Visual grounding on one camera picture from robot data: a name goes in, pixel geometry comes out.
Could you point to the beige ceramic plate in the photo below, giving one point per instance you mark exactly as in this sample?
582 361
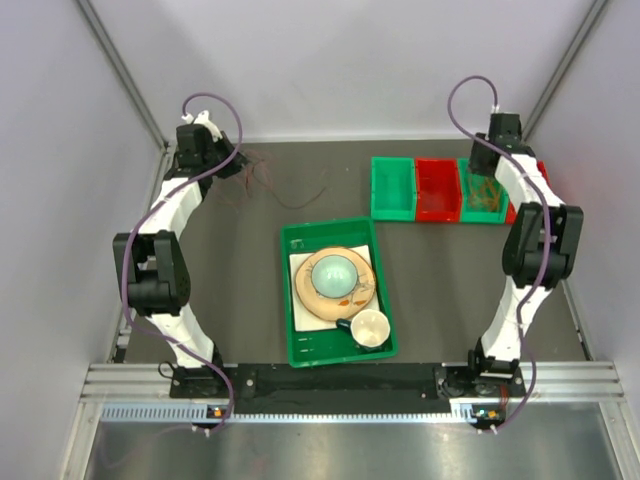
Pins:
332 283

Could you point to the large green plastic tray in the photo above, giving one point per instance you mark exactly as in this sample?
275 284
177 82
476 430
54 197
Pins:
327 347

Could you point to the aluminium front rail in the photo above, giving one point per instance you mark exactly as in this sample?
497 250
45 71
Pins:
554 382

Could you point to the left aluminium frame post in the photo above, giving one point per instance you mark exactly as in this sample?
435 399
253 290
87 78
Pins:
118 66

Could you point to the grey slotted cable duct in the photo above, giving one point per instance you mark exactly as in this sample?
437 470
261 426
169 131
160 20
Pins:
204 414

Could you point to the green bin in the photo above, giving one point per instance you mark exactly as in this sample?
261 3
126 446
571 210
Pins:
483 199
393 189

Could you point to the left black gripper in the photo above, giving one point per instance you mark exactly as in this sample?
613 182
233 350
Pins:
235 164

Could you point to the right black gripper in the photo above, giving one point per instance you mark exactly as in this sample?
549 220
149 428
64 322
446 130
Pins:
474 163

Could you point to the white and green cup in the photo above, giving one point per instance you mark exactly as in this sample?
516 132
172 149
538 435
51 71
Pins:
369 328

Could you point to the right aluminium frame post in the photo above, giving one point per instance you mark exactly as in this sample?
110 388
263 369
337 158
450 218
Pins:
587 26

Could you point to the aluminium frame post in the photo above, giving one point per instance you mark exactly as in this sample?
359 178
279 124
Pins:
118 66
587 26

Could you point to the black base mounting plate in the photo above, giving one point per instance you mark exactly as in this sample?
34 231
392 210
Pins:
430 380

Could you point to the red bin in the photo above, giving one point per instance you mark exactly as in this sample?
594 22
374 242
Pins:
439 197
511 212

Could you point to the pale blue upturned bowl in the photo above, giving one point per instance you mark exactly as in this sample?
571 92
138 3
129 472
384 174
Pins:
334 276

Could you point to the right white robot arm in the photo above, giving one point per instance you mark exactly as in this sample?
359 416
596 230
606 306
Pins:
539 252

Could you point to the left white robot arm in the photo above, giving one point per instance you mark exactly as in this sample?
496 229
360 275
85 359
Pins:
153 277

